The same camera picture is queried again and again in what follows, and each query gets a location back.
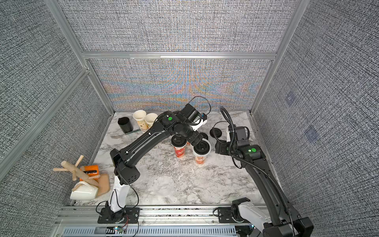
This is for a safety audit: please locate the red paper cup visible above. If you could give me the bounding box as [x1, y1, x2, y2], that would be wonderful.
[174, 145, 186, 159]

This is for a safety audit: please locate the orange mug on rack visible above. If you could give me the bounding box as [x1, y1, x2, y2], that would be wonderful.
[80, 165, 100, 180]

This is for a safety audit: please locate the white mug on rack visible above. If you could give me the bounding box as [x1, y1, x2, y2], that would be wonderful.
[70, 181, 99, 200]

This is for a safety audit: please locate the black lid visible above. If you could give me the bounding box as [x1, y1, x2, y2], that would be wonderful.
[193, 140, 211, 155]
[209, 128, 222, 138]
[171, 135, 187, 148]

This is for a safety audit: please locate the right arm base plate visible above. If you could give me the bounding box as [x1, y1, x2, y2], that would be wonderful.
[213, 207, 249, 224]

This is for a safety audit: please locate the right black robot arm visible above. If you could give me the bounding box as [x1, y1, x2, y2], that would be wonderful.
[215, 125, 314, 237]

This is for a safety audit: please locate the wooden peg rack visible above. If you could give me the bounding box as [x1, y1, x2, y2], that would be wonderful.
[53, 155, 110, 197]

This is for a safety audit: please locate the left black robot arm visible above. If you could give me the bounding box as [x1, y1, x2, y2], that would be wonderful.
[104, 103, 207, 220]

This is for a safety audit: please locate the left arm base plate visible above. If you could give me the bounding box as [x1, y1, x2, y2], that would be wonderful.
[97, 207, 140, 224]

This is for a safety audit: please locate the black cylindrical cup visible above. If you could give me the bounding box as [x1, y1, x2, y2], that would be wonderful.
[117, 117, 134, 133]

